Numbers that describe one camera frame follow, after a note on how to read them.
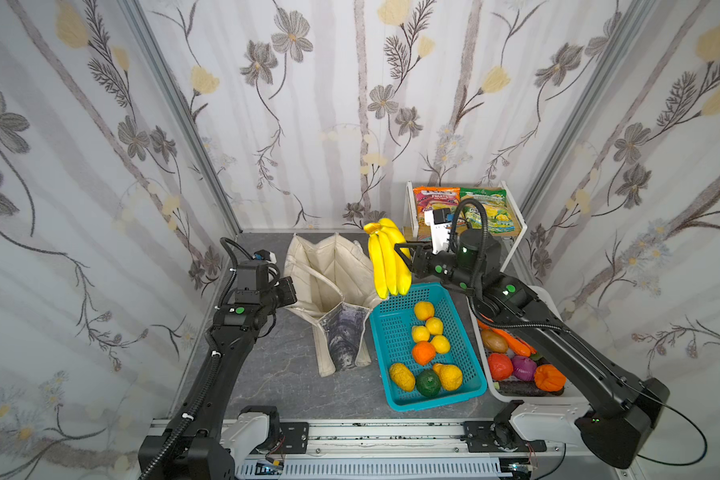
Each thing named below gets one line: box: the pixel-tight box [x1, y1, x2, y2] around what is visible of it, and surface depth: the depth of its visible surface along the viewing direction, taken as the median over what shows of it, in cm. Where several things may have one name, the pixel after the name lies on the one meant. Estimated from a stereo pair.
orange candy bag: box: [413, 186, 461, 228], surface depth 82 cm
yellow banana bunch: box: [363, 218, 413, 300], surface depth 68 cm
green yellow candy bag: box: [460, 187, 516, 234], surface depth 78 cm
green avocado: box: [415, 369, 441, 398], surface depth 80 cm
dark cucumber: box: [497, 380, 565, 397], surface depth 80 cm
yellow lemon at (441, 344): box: [430, 335, 451, 354], surface depth 88 cm
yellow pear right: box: [433, 363, 463, 391], surface depth 81 cm
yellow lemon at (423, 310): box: [414, 301, 435, 321], surface depth 95 cm
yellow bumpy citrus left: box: [389, 363, 416, 392], surface depth 82 cm
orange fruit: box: [412, 341, 437, 366], surface depth 85 cm
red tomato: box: [488, 353, 513, 381], surface depth 81 cm
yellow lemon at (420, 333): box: [412, 325, 430, 343], surface depth 90 cm
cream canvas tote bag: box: [285, 232, 382, 378], surface depth 85 cm
